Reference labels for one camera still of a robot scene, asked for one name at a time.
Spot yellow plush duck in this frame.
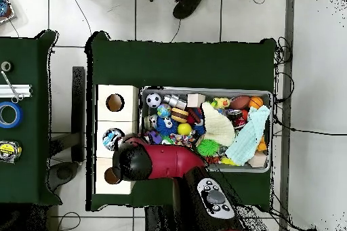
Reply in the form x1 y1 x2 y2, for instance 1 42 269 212
211 97 231 109

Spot wooden box with three holes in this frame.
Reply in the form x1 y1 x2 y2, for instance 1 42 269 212
94 84 140 195

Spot clear mesh bin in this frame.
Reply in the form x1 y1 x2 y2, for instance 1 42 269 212
138 87 274 173

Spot small cluttered tray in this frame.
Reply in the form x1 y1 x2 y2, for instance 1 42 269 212
0 0 16 24

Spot toy burger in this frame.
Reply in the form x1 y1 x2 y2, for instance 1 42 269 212
170 107 190 123

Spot yellow ball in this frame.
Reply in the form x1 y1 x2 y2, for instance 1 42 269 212
177 123 192 136

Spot plain wooden block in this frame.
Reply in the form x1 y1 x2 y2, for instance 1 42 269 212
186 93 207 108

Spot purple toy block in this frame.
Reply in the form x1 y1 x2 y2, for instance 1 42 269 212
144 130 163 145

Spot cream knitted cloth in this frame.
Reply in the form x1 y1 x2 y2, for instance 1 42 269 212
201 101 236 147

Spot dark green tablecloth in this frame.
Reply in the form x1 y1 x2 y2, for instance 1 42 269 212
85 30 277 212
0 29 63 207

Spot silver-topped soda can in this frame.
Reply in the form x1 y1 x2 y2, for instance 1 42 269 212
227 108 246 130

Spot mint green knitted cloth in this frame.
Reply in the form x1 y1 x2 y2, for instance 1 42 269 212
225 105 271 167

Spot person's foot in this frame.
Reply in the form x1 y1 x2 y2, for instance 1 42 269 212
172 0 209 20

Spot blue tape roll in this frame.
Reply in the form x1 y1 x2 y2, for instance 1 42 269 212
0 101 24 129

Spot metal scissors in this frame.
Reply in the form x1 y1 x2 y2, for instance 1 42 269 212
0 70 24 104

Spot yellow tape measure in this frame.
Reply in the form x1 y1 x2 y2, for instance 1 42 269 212
0 140 23 165

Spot small grey tape roll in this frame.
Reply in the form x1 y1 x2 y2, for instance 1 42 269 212
0 60 13 73

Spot colourful knotted rope toy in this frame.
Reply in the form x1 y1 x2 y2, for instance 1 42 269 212
169 132 197 148

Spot black cable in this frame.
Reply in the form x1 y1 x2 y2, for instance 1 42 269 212
67 0 94 35
57 211 81 231
272 72 347 136
170 18 182 43

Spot aluminium rail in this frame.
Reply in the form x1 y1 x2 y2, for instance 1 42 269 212
0 83 33 98

